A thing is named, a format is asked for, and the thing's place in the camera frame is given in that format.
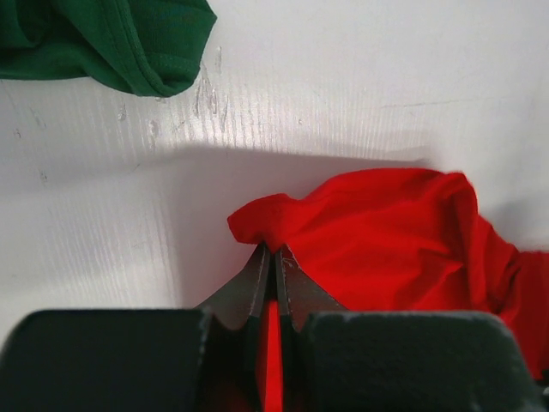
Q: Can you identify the red t shirt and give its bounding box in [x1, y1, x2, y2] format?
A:
[226, 167, 549, 412]

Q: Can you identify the folded green t shirt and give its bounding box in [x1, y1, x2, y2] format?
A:
[1, 0, 217, 98]

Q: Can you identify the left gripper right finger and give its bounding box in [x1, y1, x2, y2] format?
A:
[274, 247, 548, 411]

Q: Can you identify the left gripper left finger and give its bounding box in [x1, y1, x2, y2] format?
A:
[1, 245, 270, 411]

